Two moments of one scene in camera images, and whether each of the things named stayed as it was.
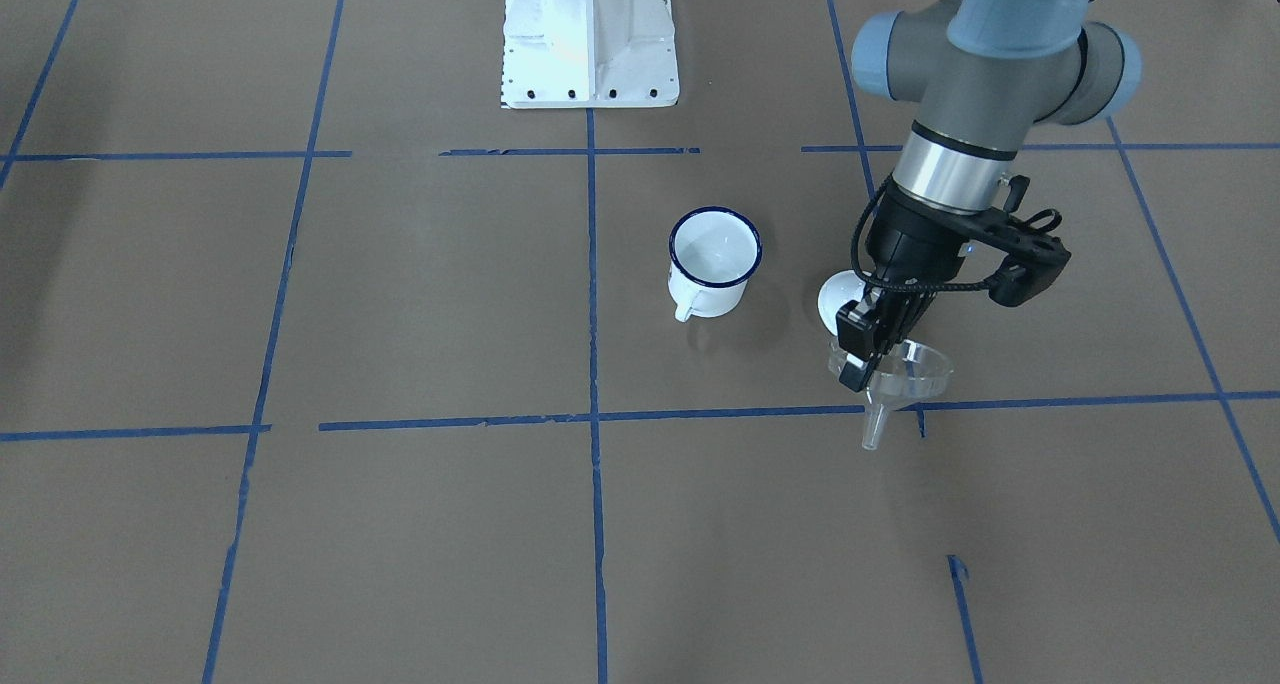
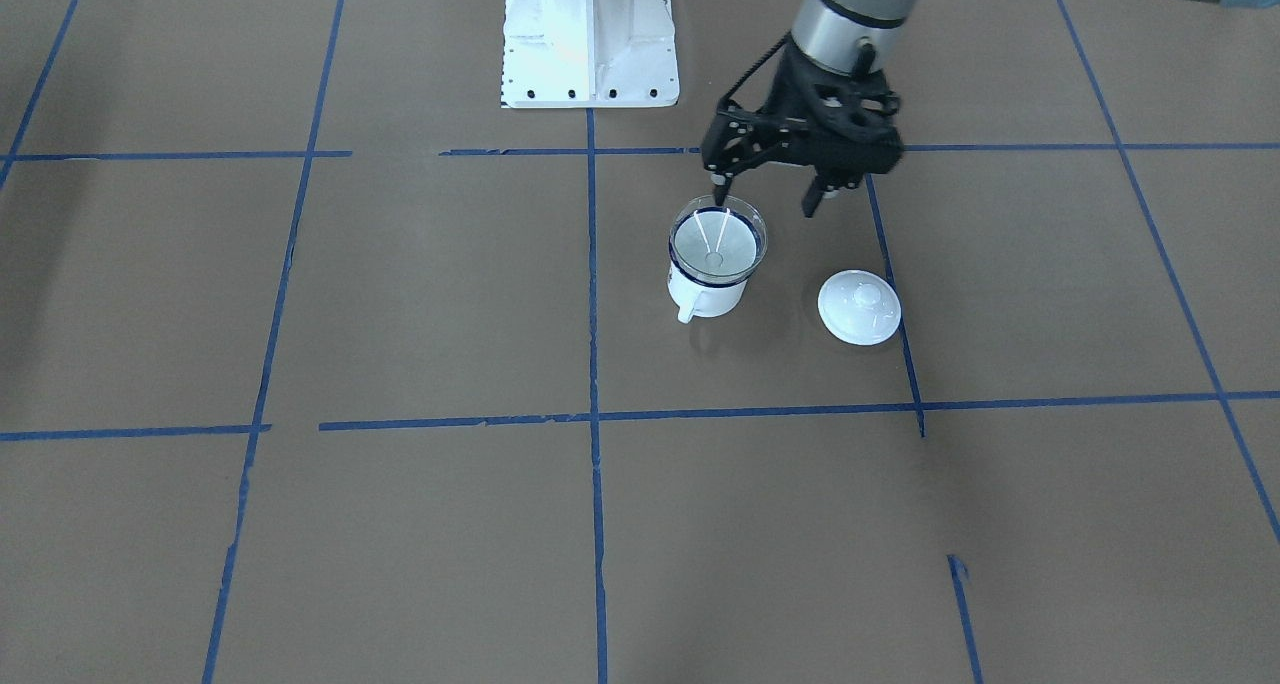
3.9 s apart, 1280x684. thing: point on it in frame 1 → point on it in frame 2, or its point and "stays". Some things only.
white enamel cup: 713,252 stays
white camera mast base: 588,36 stays
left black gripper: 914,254 → 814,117
